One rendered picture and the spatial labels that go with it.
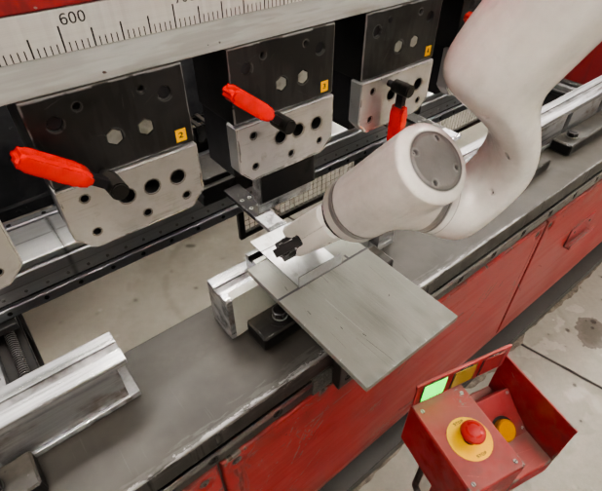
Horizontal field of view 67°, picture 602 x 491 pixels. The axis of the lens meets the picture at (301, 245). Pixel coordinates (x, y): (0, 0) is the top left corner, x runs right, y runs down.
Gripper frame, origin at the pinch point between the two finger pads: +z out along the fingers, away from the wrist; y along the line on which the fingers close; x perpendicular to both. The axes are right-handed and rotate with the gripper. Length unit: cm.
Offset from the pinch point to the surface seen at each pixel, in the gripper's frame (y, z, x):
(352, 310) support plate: 1.2, -5.9, 12.2
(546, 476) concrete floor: -63, 51, 101
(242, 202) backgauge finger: -0.5, 13.5, -11.6
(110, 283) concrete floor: 11, 158, -27
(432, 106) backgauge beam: -68, 24, -16
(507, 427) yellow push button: -19.1, 1.3, 45.9
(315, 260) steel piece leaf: -1.2, 1.0, 3.7
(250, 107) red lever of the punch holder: 9.3, -22.0, -14.1
